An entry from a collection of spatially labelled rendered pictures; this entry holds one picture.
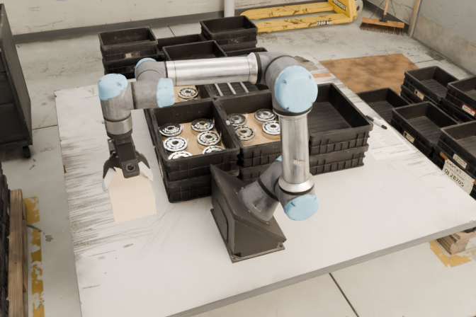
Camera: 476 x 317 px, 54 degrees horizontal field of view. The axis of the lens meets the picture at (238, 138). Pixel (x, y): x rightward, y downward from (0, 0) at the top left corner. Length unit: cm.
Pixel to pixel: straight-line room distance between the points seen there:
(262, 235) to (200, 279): 26
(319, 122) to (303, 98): 91
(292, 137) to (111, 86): 54
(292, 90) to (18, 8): 415
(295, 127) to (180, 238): 68
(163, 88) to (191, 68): 16
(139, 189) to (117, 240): 48
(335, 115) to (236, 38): 165
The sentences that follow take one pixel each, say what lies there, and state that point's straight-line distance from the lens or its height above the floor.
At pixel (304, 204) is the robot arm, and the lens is 152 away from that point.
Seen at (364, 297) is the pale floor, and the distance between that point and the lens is 260.
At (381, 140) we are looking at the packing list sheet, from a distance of 240.
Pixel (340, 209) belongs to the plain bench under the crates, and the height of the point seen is 70.
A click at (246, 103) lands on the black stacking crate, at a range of 220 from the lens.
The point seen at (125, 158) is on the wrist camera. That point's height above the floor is 124.
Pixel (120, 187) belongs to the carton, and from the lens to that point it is 141.
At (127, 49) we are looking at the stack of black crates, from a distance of 355.
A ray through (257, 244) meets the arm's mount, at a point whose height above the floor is 76.
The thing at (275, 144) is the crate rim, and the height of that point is 92.
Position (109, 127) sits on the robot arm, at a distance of 129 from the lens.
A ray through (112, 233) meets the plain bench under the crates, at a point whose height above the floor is 70.
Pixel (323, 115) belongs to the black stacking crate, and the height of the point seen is 83.
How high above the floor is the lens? 204
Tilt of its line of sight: 36 degrees down
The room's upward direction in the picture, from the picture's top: 2 degrees clockwise
